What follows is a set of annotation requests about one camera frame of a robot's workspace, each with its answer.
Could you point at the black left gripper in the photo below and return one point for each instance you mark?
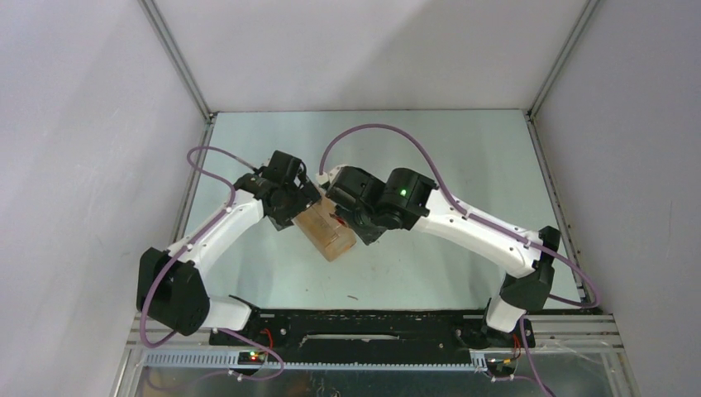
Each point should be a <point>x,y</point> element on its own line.
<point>307,195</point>

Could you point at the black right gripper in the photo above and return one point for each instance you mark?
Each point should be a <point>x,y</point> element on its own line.
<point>367,236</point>

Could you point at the brown cardboard express box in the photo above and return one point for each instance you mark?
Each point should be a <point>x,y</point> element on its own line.
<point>331,237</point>

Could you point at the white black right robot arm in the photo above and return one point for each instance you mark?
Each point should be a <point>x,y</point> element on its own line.
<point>413,202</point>

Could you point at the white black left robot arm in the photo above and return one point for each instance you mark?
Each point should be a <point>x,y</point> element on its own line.
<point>171,286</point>

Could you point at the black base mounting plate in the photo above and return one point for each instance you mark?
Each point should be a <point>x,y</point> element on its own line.
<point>380,337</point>

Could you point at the left controller board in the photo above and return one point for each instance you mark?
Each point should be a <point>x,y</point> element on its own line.
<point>251,358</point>

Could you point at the controller board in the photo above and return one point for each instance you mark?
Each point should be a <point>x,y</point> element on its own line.
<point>497,369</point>
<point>251,358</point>

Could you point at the right controller board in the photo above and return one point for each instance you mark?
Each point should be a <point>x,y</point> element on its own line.
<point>497,369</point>

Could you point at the aluminium frame rail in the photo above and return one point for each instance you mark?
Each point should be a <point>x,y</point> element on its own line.
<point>577,353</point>

